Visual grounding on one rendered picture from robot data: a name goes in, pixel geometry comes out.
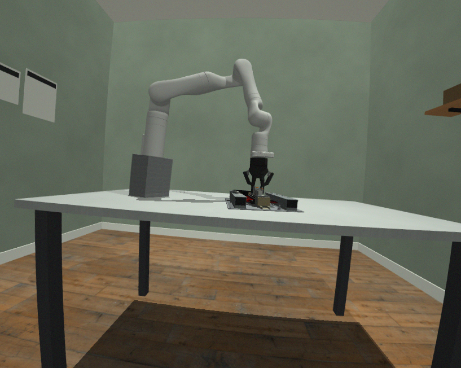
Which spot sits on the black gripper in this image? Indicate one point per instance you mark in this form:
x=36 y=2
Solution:
x=258 y=169

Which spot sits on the black parts tray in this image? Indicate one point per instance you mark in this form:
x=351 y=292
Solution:
x=243 y=192

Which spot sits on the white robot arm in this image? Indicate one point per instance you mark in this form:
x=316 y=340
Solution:
x=153 y=141

